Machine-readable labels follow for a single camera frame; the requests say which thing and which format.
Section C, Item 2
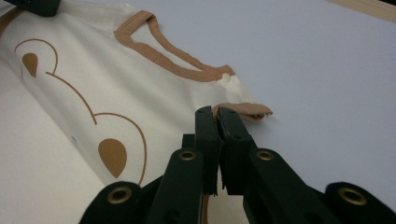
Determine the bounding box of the cream baby bodysuit brown trim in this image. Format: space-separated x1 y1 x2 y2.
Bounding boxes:
0 0 275 224

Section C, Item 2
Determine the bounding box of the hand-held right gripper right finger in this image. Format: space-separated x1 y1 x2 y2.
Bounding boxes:
216 106 258 196

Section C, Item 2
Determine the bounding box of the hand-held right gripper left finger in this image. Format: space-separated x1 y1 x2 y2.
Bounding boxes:
181 105 223 196

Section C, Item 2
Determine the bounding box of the light wooden table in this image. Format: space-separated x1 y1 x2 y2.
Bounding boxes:
323 0 396 23

